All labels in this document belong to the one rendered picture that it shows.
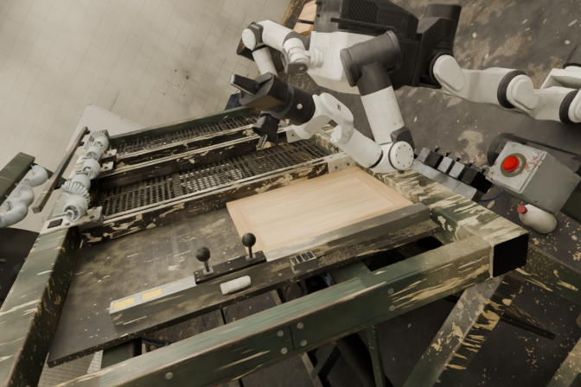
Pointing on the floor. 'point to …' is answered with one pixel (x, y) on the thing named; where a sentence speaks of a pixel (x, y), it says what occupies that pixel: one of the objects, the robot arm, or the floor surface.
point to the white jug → (537, 218)
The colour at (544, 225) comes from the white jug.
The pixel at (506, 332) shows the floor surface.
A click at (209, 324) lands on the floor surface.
